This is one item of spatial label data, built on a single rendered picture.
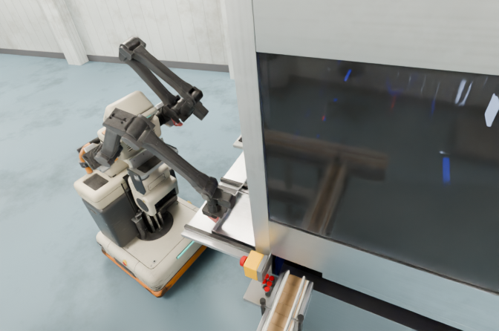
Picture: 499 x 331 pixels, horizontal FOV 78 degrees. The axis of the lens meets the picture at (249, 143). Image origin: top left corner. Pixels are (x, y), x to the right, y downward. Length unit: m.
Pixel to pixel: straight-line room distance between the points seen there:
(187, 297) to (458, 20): 2.16
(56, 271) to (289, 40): 2.57
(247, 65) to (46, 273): 2.50
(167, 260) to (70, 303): 0.78
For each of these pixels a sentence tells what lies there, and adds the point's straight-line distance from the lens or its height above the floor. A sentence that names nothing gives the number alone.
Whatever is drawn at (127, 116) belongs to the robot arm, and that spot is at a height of 1.51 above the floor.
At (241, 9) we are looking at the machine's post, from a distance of 0.71.
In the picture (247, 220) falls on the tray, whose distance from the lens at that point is 1.51.
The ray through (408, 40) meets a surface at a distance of 0.64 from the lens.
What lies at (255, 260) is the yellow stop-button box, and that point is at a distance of 1.21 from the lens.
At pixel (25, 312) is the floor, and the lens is 2.84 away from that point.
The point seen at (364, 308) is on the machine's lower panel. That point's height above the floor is 0.88.
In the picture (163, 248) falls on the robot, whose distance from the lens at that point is 2.28.
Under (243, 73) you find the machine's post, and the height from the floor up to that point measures 1.74.
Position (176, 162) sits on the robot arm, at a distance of 1.19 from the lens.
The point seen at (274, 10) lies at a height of 1.89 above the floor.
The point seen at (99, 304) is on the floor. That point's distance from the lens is 2.59.
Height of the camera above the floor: 2.06
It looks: 37 degrees down
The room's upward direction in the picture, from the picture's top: 6 degrees counter-clockwise
